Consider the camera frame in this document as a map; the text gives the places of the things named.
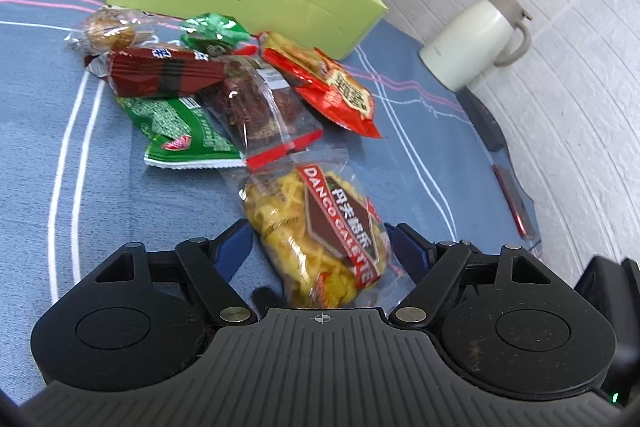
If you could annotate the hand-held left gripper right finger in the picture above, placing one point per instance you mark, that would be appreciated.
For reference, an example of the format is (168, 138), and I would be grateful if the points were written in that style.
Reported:
(412, 249)

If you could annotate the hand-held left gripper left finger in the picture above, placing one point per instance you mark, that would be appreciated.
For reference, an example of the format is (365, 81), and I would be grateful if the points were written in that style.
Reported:
(232, 247)

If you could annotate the clear packet yellow crisps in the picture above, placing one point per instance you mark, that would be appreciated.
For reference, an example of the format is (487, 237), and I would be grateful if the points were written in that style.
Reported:
(300, 227)

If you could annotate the green snack packet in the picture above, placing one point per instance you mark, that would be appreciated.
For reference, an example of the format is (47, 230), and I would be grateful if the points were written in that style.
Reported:
(170, 127)

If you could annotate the clear packet dark red fruit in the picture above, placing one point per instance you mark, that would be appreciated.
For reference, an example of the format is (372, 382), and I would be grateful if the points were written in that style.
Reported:
(255, 107)

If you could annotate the red snack packet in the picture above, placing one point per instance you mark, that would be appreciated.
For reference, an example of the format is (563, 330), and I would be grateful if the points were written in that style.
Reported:
(335, 92)

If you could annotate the dark red cookie packet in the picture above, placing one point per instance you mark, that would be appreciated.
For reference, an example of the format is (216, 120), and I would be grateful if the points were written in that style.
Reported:
(150, 74)

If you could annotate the green candy packet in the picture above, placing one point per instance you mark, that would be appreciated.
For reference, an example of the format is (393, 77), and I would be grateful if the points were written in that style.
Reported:
(215, 32)

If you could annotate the golden pastry clear packet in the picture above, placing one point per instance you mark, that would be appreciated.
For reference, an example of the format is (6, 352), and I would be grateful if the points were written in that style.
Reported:
(107, 32)

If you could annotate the red smartphone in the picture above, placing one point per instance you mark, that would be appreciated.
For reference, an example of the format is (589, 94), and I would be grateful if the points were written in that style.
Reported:
(515, 202)

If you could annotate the black case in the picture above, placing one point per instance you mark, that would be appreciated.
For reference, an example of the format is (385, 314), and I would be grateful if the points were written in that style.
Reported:
(482, 117)

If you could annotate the white thermos jug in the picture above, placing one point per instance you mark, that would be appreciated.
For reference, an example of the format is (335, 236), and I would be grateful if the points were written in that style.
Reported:
(470, 42)

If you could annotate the blue striped tablecloth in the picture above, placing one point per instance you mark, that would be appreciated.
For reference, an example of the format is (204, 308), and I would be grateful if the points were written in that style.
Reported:
(30, 107)

